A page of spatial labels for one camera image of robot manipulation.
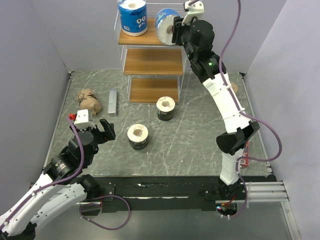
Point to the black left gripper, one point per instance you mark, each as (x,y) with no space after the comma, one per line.
(109,131)

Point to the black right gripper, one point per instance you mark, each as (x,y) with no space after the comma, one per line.
(177,30)

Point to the blue-wrapped paper towel roll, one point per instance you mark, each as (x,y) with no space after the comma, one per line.
(164,22)

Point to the black-wrapped paper roll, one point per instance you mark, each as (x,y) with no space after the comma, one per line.
(138,136)
(165,108)

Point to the blue cartoon paper towel roll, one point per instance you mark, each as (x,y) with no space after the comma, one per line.
(133,17)

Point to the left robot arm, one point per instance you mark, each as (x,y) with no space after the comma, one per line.
(60,185)

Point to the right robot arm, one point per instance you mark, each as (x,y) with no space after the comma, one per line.
(238,128)

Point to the silver Protefix box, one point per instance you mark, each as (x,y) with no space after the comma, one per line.
(113,102)

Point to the brown paper roll with drawing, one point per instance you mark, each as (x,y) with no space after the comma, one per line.
(87,100)

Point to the brown paper roll with label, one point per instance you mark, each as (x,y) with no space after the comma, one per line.
(234,87)

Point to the red and silver box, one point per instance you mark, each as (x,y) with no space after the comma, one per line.
(244,162)

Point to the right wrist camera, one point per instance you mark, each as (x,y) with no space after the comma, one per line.
(193,8)

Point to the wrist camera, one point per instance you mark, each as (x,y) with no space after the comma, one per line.
(193,8)
(83,119)

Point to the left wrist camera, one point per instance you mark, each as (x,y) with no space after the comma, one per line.
(83,119)

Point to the wire shelf with wooden boards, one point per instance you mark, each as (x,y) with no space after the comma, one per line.
(153,70)

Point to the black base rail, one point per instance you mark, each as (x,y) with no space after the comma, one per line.
(152,193)

